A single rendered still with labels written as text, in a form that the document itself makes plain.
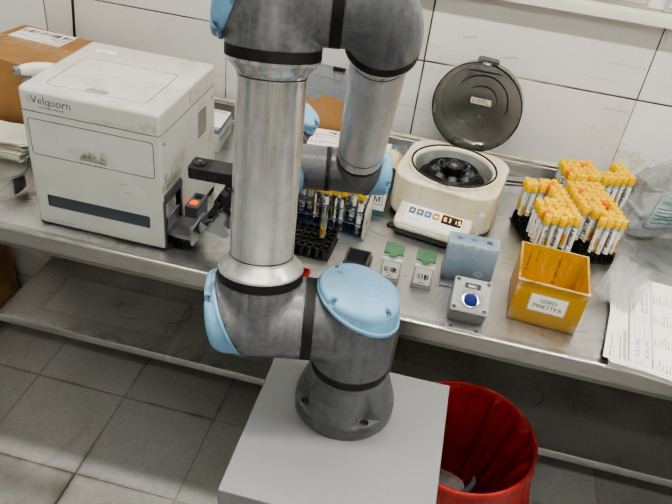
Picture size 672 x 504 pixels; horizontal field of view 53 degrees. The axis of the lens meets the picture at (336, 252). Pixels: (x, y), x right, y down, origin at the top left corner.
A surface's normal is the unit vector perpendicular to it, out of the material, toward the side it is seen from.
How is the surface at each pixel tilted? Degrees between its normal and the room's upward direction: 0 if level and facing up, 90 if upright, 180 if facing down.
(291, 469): 1
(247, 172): 80
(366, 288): 7
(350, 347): 89
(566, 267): 90
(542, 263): 90
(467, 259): 90
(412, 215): 25
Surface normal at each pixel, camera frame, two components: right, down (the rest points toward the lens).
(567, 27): -0.22, 0.55
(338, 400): -0.17, 0.29
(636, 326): 0.11, -0.80
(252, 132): -0.38, 0.34
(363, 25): 0.13, 0.76
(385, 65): 0.00, 0.94
